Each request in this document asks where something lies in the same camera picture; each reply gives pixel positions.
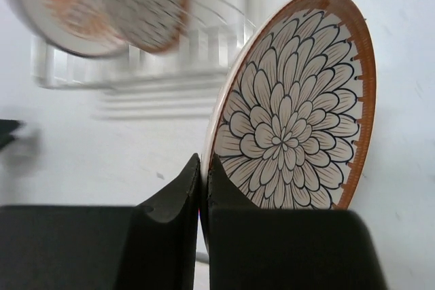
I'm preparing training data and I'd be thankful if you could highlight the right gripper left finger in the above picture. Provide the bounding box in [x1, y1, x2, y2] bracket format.
[1, 154, 201, 289]

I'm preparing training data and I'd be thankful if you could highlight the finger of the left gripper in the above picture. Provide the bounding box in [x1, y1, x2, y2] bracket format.
[0, 119, 25, 151]

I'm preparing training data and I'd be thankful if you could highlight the chrome wire dish rack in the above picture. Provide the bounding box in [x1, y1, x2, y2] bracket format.
[31, 0, 261, 121]

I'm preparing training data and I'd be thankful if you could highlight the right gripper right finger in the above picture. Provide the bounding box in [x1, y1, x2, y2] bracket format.
[207, 157, 387, 289]

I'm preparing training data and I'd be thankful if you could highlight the orange patterned plate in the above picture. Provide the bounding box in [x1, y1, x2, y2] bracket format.
[8, 0, 189, 58]

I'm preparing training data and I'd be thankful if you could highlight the flower patterned plate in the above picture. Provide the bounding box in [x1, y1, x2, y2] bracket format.
[197, 0, 377, 247]

